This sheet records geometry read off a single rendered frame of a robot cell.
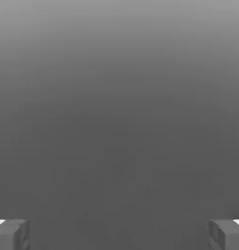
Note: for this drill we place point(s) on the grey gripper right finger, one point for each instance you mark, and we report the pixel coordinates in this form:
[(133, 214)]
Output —
[(228, 235)]

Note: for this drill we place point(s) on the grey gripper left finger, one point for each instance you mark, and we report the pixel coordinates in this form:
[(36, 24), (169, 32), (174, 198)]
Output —
[(9, 235)]

